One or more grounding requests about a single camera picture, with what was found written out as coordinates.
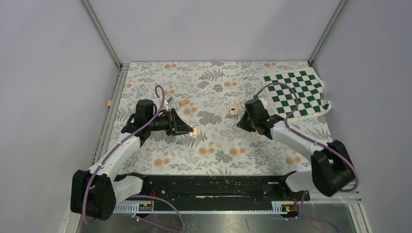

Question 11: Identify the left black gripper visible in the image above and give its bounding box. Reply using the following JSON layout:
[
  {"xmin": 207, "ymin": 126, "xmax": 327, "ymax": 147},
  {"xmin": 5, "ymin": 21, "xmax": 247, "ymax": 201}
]
[{"xmin": 148, "ymin": 108, "xmax": 193, "ymax": 136}]

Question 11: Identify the beige earbud charging case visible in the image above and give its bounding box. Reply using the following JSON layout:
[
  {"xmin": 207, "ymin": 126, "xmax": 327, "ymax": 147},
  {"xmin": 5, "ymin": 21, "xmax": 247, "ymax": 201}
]
[{"xmin": 189, "ymin": 125, "xmax": 198, "ymax": 138}]

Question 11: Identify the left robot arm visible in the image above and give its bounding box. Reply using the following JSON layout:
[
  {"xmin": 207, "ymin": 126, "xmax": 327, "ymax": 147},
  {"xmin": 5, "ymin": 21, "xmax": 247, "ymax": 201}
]
[{"xmin": 70, "ymin": 100, "xmax": 194, "ymax": 220}]

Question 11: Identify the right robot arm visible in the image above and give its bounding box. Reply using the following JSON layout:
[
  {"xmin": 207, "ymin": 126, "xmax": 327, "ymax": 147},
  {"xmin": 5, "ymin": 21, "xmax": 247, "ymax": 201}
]
[{"xmin": 237, "ymin": 98, "xmax": 358, "ymax": 200}]

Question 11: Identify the beige square case with earbud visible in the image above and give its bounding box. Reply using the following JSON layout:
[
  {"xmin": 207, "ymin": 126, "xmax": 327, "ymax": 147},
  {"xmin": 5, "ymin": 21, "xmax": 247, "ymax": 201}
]
[{"xmin": 229, "ymin": 106, "xmax": 239, "ymax": 116}]

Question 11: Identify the small cork cylinder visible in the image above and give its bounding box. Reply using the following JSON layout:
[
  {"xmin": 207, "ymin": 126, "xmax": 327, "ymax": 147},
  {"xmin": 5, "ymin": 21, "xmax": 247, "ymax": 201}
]
[{"xmin": 179, "ymin": 99, "xmax": 190, "ymax": 106}]

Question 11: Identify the floral patterned table mat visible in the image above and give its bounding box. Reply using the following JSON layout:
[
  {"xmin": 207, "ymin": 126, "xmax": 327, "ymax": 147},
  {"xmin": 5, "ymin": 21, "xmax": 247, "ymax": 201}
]
[{"xmin": 109, "ymin": 62, "xmax": 331, "ymax": 175}]

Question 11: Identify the green white checkerboard sheet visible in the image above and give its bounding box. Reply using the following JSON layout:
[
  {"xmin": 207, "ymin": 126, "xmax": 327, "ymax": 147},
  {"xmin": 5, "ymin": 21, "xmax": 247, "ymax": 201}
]
[{"xmin": 259, "ymin": 67, "xmax": 332, "ymax": 122}]

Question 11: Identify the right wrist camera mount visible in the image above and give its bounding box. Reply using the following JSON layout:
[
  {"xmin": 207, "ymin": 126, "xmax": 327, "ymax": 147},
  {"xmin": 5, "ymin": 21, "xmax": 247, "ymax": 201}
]
[{"xmin": 258, "ymin": 97, "xmax": 268, "ymax": 109}]

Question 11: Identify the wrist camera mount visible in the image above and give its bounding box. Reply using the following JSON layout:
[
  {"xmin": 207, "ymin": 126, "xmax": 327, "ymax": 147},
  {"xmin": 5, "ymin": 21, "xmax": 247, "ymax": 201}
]
[
  {"xmin": 258, "ymin": 97, "xmax": 268, "ymax": 109},
  {"xmin": 162, "ymin": 95, "xmax": 175, "ymax": 111}
]

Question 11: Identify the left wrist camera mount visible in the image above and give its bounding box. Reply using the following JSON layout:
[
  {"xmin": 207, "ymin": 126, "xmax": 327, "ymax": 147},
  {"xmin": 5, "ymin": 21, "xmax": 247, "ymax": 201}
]
[{"xmin": 162, "ymin": 95, "xmax": 175, "ymax": 111}]

